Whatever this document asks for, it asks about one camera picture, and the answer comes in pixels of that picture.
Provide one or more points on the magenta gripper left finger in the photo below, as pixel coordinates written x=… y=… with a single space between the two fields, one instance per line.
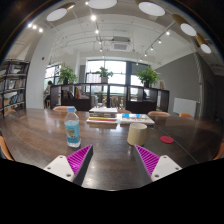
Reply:
x=73 y=167

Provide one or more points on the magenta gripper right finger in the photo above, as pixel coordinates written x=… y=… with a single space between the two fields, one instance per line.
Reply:
x=153 y=167

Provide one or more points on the clear plastic water bottle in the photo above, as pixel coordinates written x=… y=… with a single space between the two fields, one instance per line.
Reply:
x=71 y=122

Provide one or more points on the red round coaster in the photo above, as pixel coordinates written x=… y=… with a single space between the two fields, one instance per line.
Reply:
x=166 y=139

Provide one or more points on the cream ceramic cup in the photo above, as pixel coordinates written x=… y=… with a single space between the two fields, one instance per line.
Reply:
x=137 y=134

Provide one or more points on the orange chair far middle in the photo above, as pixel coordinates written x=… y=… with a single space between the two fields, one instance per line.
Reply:
x=158 y=113

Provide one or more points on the orange chair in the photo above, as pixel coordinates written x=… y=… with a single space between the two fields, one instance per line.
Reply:
x=185 y=115
x=5 y=150
x=158 y=113
x=63 y=108

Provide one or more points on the flat book with blue cover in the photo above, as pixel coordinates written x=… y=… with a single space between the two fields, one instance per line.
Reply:
x=128 y=118

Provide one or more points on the stack of books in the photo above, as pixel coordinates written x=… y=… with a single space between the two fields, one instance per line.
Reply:
x=103 y=115

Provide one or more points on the orange chair far right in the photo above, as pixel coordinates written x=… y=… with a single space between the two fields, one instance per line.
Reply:
x=185 y=115

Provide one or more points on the orange chair far left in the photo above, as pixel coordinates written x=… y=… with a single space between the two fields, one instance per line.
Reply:
x=63 y=108

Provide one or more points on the orange chair right corner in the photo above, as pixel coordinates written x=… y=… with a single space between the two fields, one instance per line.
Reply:
x=220 y=151

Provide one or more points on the orange chair near left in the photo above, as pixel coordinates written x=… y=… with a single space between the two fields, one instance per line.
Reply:
x=5 y=150

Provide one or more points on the dark low shelf divider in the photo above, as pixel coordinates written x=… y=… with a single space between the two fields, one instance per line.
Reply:
x=85 y=96

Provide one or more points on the seated person in background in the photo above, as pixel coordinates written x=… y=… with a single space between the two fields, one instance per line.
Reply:
x=47 y=93

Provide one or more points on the left potted plant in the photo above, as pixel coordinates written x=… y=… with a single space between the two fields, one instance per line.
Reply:
x=67 y=75

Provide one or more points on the potted plant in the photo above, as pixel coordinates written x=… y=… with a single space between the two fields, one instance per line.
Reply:
x=104 y=74
x=67 y=75
x=148 y=77

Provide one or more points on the right potted plant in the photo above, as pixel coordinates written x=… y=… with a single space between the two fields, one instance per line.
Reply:
x=148 y=77

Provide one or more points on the middle potted plant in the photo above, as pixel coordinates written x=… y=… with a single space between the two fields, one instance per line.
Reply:
x=104 y=74

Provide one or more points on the tall bookshelf at left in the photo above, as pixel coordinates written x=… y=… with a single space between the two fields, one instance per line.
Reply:
x=13 y=78

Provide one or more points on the ceiling air conditioner unit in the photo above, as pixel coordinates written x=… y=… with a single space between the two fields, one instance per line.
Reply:
x=120 y=43

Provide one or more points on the white board against wall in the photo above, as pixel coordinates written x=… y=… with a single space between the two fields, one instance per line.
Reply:
x=185 y=106

